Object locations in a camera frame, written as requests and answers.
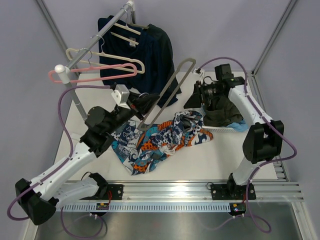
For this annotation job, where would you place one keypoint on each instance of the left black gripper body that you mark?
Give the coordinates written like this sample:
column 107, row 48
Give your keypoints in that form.
column 128, row 113

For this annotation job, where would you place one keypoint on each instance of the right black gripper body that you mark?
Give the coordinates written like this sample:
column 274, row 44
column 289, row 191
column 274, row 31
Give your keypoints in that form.
column 210, row 91

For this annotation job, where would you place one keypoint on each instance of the olive green shorts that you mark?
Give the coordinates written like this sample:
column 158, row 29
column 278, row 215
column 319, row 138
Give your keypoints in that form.
column 221, row 112

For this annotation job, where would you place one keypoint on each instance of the pink hanger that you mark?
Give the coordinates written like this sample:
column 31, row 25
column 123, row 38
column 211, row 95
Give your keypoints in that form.
column 129, row 68

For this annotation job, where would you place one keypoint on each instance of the patterned colourful shorts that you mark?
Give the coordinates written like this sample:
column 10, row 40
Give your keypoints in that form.
column 141, row 151

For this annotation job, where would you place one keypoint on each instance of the light blue shorts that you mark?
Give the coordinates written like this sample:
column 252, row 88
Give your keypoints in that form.
column 239, row 126

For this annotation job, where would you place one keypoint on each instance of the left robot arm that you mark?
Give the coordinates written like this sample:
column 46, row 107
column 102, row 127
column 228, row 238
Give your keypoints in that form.
column 41, row 196

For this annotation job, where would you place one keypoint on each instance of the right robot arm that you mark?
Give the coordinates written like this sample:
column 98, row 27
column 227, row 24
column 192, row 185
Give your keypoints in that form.
column 263, row 140

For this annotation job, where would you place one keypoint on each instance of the navy blue shorts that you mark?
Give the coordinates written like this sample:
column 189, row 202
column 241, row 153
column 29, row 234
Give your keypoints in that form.
column 152, row 47

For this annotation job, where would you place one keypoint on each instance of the white perforated plastic basket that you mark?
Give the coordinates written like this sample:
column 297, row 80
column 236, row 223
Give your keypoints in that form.
column 211, row 128

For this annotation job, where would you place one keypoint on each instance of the metal clothes rack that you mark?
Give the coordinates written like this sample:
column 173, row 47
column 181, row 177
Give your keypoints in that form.
column 82, row 53

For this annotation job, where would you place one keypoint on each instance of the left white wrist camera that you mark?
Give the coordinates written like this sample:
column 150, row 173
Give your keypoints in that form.
column 120, row 95

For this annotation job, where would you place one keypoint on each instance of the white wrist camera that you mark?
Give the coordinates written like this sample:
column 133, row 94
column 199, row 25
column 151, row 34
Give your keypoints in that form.
column 120, row 95
column 199, row 75

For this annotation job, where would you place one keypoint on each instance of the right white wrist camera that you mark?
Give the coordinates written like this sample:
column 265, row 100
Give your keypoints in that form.
column 199, row 75

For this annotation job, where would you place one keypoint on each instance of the aluminium mounting rail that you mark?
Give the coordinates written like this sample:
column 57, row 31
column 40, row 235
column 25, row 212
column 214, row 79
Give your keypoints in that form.
column 183, row 197

